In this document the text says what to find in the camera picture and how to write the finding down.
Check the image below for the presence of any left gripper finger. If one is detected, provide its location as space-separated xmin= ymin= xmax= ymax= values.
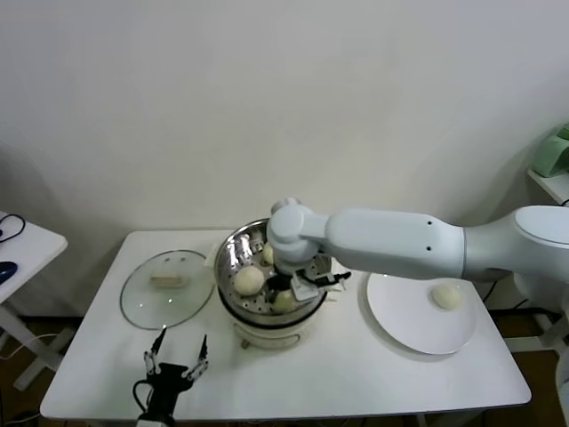
xmin=182 ymin=334 xmax=210 ymax=382
xmin=142 ymin=327 xmax=168 ymax=380

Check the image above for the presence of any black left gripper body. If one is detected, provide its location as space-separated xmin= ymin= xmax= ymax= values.
xmin=148 ymin=364 xmax=196 ymax=419

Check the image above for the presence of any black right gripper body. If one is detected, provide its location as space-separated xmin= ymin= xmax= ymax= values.
xmin=266 ymin=273 xmax=294 ymax=295

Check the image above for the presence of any perforated stainless steel steamer basket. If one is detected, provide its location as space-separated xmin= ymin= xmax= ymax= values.
xmin=214 ymin=217 xmax=333 ymax=315

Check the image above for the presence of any white electric cooking pot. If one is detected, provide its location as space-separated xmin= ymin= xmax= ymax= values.
xmin=204 ymin=242 xmax=346 ymax=351

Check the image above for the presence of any round glass pot lid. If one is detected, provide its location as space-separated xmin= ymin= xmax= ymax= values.
xmin=118 ymin=249 xmax=216 ymax=331

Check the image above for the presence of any large white plate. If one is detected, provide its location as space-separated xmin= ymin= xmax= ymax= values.
xmin=366 ymin=270 xmax=477 ymax=356

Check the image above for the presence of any white side table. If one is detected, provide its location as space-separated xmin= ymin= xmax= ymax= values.
xmin=0 ymin=208 xmax=74 ymax=392

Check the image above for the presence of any pale green appliance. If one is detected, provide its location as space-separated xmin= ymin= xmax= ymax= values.
xmin=532 ymin=125 xmax=569 ymax=178

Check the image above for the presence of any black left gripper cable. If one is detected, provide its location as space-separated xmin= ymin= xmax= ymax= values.
xmin=132 ymin=380 xmax=155 ymax=411

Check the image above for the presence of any white floor cable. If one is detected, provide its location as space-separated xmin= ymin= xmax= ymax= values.
xmin=0 ymin=332 xmax=59 ymax=359

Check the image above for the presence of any black cable loop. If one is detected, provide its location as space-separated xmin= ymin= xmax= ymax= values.
xmin=0 ymin=213 xmax=26 ymax=244

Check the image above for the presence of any black power cable with adapter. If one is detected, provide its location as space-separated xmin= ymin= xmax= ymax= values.
xmin=483 ymin=279 xmax=531 ymax=310

